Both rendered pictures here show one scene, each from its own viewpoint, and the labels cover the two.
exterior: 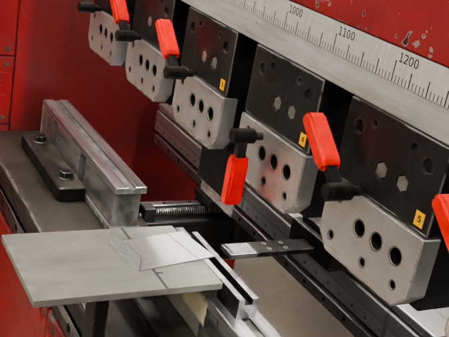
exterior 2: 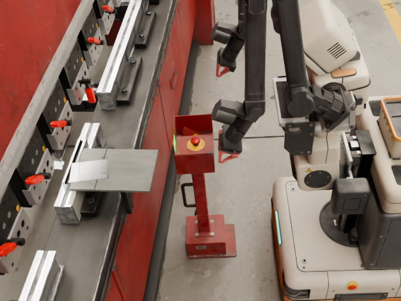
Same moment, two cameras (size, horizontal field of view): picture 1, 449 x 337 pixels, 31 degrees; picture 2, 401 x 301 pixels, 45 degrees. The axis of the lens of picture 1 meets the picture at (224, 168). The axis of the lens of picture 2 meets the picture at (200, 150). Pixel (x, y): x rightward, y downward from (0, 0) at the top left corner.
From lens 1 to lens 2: 2.06 m
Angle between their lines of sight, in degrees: 104
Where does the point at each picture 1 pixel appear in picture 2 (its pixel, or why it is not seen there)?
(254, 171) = (82, 92)
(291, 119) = (77, 63)
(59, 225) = (85, 283)
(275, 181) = not seen: hidden behind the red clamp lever
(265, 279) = not seen: outside the picture
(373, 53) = (79, 13)
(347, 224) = (94, 52)
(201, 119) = not seen: hidden behind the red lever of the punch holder
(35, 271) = (148, 165)
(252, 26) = (59, 66)
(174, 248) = (84, 170)
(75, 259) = (129, 170)
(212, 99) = (66, 108)
